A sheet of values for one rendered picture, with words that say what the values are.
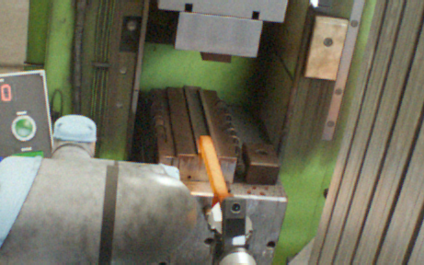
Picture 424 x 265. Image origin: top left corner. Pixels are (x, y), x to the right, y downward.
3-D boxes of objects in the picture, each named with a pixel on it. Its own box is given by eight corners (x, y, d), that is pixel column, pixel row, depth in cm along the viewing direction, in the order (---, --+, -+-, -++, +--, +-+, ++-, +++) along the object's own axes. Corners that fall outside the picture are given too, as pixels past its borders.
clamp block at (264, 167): (276, 186, 189) (280, 165, 186) (245, 184, 188) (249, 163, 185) (268, 164, 199) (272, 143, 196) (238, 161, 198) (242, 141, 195)
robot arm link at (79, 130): (51, 131, 121) (56, 109, 128) (48, 186, 126) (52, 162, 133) (96, 135, 122) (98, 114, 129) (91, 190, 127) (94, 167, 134)
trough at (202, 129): (218, 158, 184) (219, 154, 183) (198, 156, 183) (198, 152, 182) (200, 90, 221) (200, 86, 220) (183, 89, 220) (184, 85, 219)
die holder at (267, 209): (256, 325, 204) (289, 199, 184) (127, 319, 200) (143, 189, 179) (230, 219, 254) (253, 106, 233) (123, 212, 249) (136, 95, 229)
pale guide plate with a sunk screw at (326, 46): (335, 80, 189) (349, 21, 181) (303, 77, 188) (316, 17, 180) (333, 77, 191) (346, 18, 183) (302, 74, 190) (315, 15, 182)
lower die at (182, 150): (232, 183, 187) (237, 155, 184) (155, 178, 185) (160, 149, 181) (212, 112, 224) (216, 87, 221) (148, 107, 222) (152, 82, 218)
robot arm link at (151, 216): (223, 179, 76) (177, 153, 124) (119, 169, 75) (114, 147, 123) (211, 285, 76) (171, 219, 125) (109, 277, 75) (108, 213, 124)
